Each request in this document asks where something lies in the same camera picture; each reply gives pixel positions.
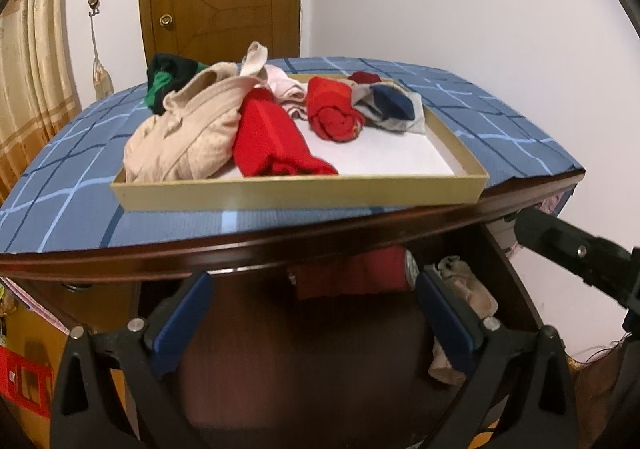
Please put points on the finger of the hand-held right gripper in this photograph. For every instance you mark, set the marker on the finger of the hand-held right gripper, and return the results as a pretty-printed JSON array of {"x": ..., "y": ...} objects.
[{"x": 560, "y": 239}]

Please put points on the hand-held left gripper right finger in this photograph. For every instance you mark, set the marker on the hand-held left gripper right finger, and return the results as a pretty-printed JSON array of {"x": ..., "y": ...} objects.
[{"x": 447, "y": 319}]

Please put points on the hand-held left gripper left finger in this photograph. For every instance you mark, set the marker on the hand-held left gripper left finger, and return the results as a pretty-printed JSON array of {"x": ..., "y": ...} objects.
[{"x": 182, "y": 319}]

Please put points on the cream underwear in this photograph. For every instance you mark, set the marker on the cream underwear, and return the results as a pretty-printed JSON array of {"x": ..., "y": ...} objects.
[{"x": 470, "y": 289}]

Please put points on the shallow tan cardboard tray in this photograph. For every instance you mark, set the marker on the shallow tan cardboard tray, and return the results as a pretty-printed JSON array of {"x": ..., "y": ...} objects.
[{"x": 300, "y": 194}]

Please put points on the beige underwear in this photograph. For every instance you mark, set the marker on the beige underwear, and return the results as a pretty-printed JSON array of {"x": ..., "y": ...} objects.
[{"x": 200, "y": 129}]

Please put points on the grey and navy underwear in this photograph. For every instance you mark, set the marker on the grey and navy underwear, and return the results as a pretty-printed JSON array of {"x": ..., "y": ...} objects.
[{"x": 390, "y": 104}]

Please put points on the red orange underwear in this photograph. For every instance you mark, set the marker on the red orange underwear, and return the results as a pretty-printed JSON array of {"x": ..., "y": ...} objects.
[{"x": 332, "y": 109}]

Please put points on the green and black sock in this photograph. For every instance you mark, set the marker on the green and black sock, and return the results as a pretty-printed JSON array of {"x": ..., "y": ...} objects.
[{"x": 162, "y": 79}]

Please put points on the maroon underwear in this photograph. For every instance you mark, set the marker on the maroon underwear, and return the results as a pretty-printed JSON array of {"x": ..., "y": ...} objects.
[{"x": 364, "y": 78}]

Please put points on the dark wooden desk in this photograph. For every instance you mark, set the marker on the dark wooden desk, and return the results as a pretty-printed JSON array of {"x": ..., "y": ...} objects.
[{"x": 200, "y": 254}]

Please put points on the red plastic stool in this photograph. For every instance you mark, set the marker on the red plastic stool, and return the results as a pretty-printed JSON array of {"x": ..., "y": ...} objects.
[{"x": 25, "y": 379}]

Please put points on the blue plaid tablecloth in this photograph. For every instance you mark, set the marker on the blue plaid tablecloth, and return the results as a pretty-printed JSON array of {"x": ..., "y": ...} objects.
[{"x": 75, "y": 189}]

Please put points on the beige curtain tieback tassel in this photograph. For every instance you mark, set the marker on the beige curtain tieback tassel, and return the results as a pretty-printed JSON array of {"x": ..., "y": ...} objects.
[{"x": 102, "y": 79}]

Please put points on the beige patterned curtain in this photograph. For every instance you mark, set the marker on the beige patterned curtain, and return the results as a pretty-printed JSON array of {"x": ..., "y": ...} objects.
[{"x": 30, "y": 79}]

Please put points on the brass door knob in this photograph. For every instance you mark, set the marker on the brass door knob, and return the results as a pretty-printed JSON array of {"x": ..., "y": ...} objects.
[{"x": 165, "y": 20}]

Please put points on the metal wall hook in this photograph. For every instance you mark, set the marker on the metal wall hook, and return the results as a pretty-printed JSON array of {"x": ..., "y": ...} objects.
[{"x": 93, "y": 3}]

